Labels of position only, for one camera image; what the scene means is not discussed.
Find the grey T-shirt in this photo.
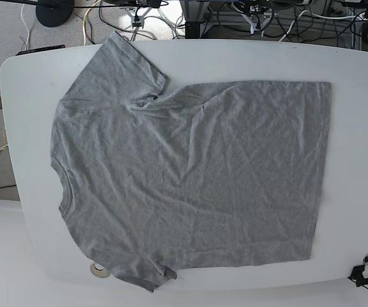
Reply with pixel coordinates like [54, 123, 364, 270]
[50, 33, 332, 292]

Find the flat black device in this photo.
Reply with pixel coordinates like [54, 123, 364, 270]
[15, 44, 65, 56]

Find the round black stand base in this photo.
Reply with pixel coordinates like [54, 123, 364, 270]
[36, 0, 75, 28]

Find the aluminium frame rail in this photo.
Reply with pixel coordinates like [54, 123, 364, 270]
[179, 0, 357, 26]

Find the left table cable grommet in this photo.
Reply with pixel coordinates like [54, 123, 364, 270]
[89, 262, 111, 278]

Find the yellow cable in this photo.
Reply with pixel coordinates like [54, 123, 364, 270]
[82, 0, 103, 46]

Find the black clamp with cable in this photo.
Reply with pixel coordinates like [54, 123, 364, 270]
[348, 265, 368, 290]

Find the white cable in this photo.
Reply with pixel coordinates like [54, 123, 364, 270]
[278, 9, 364, 42]

